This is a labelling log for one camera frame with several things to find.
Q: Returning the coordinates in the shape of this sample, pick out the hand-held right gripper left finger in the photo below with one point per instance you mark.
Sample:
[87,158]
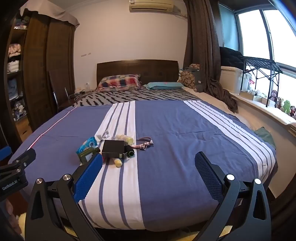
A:
[89,178]

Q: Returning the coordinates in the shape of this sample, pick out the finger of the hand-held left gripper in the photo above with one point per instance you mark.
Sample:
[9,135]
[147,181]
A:
[24,158]
[4,153]

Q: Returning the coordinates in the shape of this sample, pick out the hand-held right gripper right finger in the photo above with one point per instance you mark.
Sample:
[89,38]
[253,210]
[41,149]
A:
[208,178]

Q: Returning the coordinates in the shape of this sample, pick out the yellow lotion bottle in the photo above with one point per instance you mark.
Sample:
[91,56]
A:
[126,139]
[117,162]

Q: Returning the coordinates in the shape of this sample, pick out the person's left hand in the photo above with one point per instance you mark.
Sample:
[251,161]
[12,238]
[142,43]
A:
[9,210]

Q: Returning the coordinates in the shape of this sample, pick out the dark green bottle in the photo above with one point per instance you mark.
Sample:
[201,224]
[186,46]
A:
[89,154]

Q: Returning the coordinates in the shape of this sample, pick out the blue foil packet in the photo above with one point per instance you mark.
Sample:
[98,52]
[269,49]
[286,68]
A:
[86,144]

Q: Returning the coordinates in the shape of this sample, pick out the blue white striped bed cover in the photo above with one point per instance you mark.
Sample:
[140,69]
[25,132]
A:
[185,150]

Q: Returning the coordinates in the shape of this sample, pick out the black box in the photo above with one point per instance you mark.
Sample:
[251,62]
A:
[113,148]

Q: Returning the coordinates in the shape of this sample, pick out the crumpled clear wrapper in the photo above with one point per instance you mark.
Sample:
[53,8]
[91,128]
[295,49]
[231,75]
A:
[103,135]

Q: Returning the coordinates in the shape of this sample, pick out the small clear plastic piece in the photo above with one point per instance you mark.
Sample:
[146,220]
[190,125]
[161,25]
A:
[114,138]

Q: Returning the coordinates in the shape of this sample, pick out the small dark bottle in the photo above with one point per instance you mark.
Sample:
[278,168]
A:
[130,152]

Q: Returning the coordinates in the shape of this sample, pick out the green cloth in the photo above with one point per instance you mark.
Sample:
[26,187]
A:
[266,136]

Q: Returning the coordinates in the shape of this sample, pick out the dark chair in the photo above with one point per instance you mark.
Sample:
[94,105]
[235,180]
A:
[60,83]

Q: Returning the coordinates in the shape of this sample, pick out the stacks of folded clothes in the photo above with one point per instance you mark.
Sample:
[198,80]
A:
[15,67]

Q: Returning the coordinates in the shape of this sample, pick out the dark wooden wardrobe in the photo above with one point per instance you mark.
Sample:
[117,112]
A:
[37,69]

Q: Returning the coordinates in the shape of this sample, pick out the grey black patterned blanket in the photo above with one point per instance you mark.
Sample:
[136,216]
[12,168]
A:
[138,96]

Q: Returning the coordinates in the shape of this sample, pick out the grey cushion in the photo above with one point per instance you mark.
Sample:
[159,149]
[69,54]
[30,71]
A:
[198,80]

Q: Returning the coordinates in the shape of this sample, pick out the plaid pillow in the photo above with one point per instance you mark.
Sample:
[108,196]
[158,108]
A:
[118,82]

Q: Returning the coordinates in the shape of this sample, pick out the brown patterned cushion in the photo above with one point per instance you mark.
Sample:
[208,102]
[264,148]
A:
[186,78]

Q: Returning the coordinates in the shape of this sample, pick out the white storage box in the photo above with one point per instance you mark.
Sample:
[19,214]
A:
[231,78]

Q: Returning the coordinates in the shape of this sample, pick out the teal pillow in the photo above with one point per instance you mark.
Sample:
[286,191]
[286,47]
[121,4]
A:
[161,85]

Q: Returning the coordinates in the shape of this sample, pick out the small brown plush toy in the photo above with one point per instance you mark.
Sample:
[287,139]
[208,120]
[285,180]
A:
[280,102]

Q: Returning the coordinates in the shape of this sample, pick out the dark plush monkey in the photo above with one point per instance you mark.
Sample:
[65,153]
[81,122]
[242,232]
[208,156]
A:
[274,95]

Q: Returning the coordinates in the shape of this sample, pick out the green plush frog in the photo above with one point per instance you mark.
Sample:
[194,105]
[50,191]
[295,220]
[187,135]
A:
[286,106]

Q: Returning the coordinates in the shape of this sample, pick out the dark wooden headboard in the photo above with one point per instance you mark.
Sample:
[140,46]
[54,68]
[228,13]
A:
[138,67]

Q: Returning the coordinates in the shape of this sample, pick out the black jacket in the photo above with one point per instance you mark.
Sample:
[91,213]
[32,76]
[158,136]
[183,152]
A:
[231,56]

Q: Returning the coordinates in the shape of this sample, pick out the black folding rack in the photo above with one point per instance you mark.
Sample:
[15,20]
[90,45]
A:
[261,62]

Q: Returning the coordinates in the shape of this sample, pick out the brown curtain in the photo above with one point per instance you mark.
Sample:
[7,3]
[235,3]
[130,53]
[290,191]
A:
[201,46]

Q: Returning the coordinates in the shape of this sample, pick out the white dust cloth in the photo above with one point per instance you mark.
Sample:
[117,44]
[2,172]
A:
[57,16]

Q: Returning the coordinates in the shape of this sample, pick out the blue roller blind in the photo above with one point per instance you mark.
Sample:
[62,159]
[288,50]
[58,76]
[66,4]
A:
[229,27]

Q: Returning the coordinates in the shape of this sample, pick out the white air conditioner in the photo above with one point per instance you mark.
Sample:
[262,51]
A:
[151,5]

